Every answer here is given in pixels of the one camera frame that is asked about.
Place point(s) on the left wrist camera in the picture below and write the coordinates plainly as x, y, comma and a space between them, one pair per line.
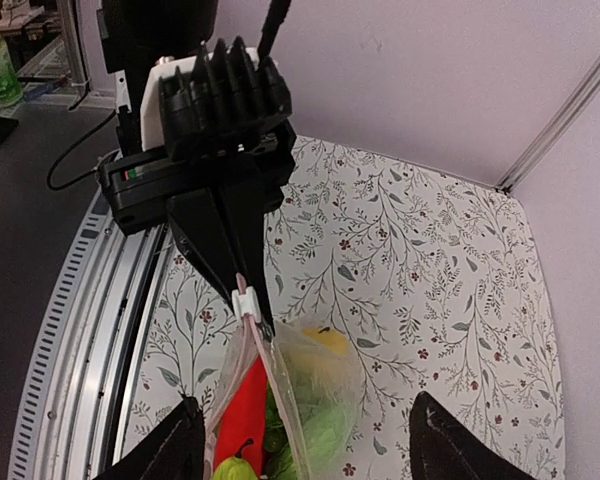
213, 100

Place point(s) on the green toy leafy vegetable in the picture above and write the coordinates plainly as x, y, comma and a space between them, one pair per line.
236, 467

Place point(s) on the floral patterned table mat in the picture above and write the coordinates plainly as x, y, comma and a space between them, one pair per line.
437, 284

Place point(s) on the green toy apple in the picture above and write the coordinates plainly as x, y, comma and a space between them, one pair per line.
326, 428

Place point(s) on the orange toy carrot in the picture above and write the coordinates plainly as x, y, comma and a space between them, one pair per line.
244, 419

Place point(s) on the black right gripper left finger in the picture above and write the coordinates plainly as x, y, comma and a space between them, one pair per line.
174, 449

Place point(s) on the yellow toy lemon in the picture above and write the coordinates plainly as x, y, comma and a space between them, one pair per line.
332, 340

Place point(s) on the aluminium front rail base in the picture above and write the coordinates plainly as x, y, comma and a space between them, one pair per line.
71, 420

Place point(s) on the white bag zipper slider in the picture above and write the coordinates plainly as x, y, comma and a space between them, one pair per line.
245, 303

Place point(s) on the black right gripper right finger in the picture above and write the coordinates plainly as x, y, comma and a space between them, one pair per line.
440, 447

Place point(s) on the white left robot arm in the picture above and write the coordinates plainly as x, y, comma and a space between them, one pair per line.
137, 35

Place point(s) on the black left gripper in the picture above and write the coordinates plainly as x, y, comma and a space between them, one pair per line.
137, 188

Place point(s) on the left aluminium corner post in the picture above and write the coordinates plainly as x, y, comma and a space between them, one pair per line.
575, 104

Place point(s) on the clear zip top bag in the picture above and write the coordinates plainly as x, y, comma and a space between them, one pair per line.
297, 368

